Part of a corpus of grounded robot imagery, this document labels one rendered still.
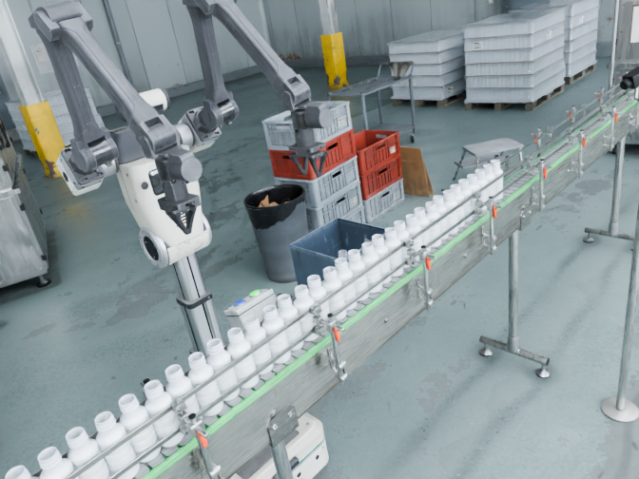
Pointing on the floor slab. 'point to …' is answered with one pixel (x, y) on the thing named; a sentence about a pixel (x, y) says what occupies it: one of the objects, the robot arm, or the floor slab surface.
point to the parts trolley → (379, 100)
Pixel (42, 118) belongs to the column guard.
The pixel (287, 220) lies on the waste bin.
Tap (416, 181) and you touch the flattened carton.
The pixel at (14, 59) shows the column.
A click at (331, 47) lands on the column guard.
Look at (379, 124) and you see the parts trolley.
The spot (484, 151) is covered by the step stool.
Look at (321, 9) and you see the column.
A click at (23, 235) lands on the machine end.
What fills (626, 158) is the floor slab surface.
